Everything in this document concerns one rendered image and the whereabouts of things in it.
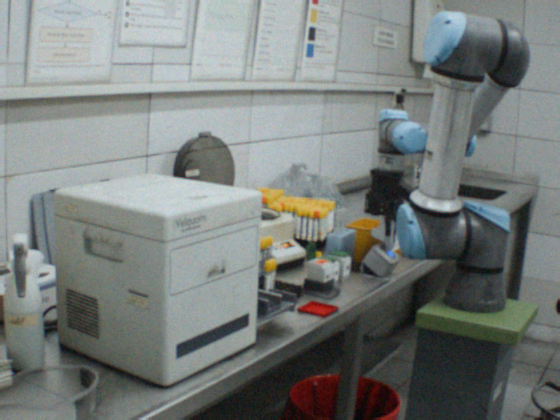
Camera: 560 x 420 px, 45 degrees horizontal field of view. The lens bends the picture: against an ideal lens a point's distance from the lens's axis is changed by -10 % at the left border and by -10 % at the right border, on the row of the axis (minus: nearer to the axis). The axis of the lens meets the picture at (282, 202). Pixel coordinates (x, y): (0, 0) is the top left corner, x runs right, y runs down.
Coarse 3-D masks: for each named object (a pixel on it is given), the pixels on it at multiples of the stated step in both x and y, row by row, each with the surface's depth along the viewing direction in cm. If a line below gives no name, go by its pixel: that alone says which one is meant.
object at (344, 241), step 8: (344, 232) 193; (352, 232) 195; (328, 240) 190; (336, 240) 189; (344, 240) 190; (352, 240) 195; (328, 248) 190; (336, 248) 189; (344, 248) 191; (352, 248) 196; (352, 256) 197; (352, 264) 196
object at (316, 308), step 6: (312, 300) 165; (300, 306) 160; (306, 306) 162; (312, 306) 162; (318, 306) 163; (324, 306) 163; (330, 306) 162; (336, 306) 161; (306, 312) 158; (312, 312) 157; (318, 312) 158; (324, 312) 159; (330, 312) 158
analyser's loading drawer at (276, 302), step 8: (264, 296) 149; (272, 296) 148; (280, 296) 147; (288, 296) 152; (296, 296) 152; (264, 304) 144; (272, 304) 148; (280, 304) 147; (288, 304) 151; (296, 304) 152; (264, 312) 144; (272, 312) 145; (280, 312) 147; (264, 320) 142
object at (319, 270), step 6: (312, 264) 171; (318, 264) 170; (324, 264) 170; (312, 270) 171; (318, 270) 170; (324, 270) 169; (330, 270) 172; (312, 276) 171; (318, 276) 170; (324, 276) 170; (330, 276) 172
